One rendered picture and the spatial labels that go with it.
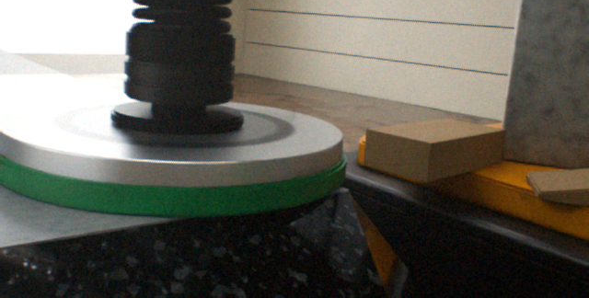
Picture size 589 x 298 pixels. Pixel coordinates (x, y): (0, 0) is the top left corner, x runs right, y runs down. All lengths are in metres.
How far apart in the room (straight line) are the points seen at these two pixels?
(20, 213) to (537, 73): 0.77
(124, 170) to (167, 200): 0.03
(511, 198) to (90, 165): 0.61
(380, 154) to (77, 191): 0.54
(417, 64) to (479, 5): 1.02
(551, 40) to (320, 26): 7.68
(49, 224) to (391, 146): 0.56
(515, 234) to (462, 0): 6.56
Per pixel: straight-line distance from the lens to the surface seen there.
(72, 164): 0.32
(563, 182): 0.80
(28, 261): 0.28
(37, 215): 0.31
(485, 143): 0.88
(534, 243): 0.75
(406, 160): 0.78
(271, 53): 9.25
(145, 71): 0.37
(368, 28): 8.01
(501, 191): 0.83
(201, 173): 0.30
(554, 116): 0.95
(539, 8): 0.95
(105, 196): 0.31
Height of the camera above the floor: 0.97
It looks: 11 degrees down
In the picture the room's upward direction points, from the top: 4 degrees clockwise
